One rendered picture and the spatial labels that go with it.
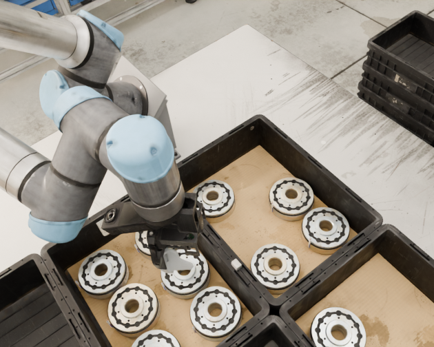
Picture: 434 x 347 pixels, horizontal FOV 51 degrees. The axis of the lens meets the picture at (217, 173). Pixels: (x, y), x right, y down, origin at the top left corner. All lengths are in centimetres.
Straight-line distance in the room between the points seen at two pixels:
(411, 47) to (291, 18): 113
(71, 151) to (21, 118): 213
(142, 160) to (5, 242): 88
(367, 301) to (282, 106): 71
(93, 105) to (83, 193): 12
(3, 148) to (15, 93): 221
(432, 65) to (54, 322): 165
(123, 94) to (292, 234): 55
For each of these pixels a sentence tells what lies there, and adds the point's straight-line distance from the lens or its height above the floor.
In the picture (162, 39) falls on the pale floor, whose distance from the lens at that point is 297.
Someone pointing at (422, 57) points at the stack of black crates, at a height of 49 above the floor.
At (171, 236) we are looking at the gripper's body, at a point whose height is 114.
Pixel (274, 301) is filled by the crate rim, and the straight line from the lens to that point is 87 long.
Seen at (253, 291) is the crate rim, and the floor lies 93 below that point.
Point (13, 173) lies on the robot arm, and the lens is 70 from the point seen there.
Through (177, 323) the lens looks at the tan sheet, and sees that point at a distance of 98.
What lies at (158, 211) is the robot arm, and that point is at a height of 123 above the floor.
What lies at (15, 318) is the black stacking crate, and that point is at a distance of 110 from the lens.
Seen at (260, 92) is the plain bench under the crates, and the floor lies 70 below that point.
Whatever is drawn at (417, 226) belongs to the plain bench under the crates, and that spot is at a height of 70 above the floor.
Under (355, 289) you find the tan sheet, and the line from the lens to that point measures 101.
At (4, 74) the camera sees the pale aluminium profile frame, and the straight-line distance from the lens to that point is 285.
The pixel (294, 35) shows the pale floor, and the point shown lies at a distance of 292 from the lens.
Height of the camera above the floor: 175
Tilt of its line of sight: 53 degrees down
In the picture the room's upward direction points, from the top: 8 degrees counter-clockwise
